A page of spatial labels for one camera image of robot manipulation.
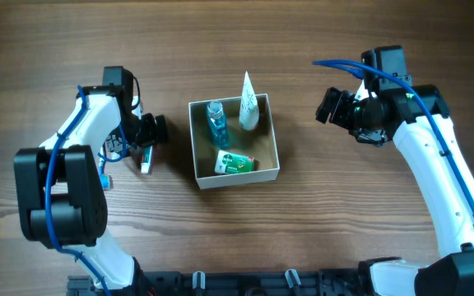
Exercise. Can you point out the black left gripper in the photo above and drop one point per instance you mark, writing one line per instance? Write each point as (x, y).
(139, 145)

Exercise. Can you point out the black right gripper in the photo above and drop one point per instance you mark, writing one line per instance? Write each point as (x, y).
(340, 110)

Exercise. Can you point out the blue liquid bottle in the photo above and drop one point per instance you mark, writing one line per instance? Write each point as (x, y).
(217, 123)

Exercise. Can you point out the green soap packet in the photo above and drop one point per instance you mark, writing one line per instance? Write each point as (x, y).
(231, 163)

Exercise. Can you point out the white lotion tube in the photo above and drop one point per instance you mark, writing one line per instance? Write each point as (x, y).
(248, 112)

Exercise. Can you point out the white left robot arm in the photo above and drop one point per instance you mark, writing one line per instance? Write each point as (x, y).
(61, 200)

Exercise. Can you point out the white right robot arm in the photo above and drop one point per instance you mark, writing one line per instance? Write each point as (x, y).
(389, 108)

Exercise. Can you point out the small blue item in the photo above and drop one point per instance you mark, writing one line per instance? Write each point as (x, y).
(105, 181)

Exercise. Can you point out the white cardboard box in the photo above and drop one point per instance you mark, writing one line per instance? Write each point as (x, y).
(260, 144)

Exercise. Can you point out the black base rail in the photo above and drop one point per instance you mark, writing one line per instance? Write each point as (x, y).
(291, 282)

